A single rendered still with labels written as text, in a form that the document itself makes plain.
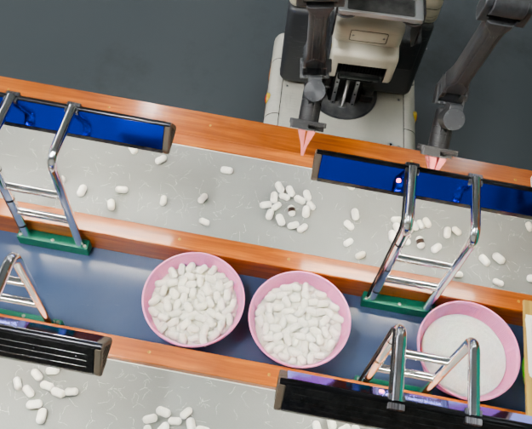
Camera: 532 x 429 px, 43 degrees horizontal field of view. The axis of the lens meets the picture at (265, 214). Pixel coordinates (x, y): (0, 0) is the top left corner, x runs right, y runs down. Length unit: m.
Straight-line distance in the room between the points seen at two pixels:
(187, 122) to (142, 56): 1.28
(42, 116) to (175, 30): 1.79
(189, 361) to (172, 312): 0.15
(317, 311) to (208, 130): 0.65
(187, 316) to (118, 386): 0.24
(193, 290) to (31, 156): 0.64
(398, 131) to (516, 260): 0.94
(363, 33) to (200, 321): 1.06
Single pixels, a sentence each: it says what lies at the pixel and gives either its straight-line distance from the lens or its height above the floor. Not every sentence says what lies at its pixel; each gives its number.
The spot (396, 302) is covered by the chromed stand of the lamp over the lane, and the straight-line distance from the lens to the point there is 1.89.
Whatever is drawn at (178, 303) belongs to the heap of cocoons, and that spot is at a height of 0.74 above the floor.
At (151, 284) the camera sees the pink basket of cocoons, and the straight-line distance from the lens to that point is 1.82.
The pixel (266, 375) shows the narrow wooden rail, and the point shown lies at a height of 0.76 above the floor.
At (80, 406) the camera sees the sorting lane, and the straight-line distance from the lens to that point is 1.74.
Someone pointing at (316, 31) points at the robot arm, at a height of 1.23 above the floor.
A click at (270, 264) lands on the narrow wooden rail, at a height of 0.76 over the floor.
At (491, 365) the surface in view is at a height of 0.74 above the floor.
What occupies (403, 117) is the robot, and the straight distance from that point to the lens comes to 2.83.
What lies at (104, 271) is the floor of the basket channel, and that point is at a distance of 1.93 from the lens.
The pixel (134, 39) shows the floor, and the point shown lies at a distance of 3.40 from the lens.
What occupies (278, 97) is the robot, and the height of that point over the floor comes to 0.28.
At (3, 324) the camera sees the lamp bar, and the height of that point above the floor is 1.11.
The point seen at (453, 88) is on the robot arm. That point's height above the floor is 1.07.
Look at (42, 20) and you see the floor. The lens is 3.56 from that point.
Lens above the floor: 2.40
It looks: 59 degrees down
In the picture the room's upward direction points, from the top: 8 degrees clockwise
